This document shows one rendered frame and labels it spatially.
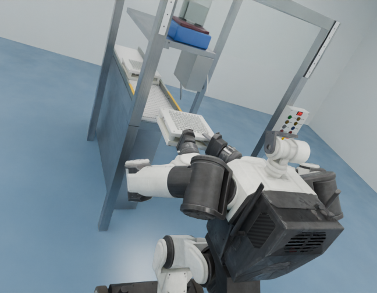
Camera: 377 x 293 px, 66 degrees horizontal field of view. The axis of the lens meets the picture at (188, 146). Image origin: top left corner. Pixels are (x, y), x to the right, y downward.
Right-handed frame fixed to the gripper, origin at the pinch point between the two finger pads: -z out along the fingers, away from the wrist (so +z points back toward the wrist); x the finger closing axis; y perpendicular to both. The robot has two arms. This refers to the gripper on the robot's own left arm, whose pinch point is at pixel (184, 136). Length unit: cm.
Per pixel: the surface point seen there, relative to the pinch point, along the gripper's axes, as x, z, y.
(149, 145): 43, -52, -1
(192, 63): -21.2, -43.4, 3.5
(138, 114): 10.0, -29.8, -18.3
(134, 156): 53, -51, -9
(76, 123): 107, -163, -56
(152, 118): 15.7, -39.5, -8.0
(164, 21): -39, -30, -19
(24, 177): 104, -70, -79
